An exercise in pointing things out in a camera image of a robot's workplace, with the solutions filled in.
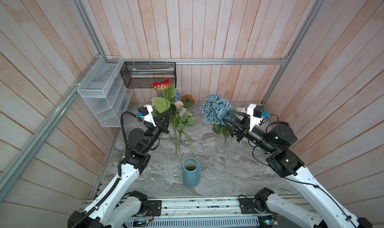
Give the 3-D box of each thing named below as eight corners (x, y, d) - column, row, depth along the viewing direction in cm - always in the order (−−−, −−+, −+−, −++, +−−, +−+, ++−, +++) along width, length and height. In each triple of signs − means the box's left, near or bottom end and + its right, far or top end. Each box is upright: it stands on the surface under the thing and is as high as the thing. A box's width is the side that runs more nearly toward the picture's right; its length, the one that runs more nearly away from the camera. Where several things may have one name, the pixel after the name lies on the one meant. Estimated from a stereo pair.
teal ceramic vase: (183, 187, 82) (182, 175, 65) (183, 172, 87) (182, 157, 70) (197, 187, 82) (199, 175, 65) (196, 172, 87) (198, 157, 70)
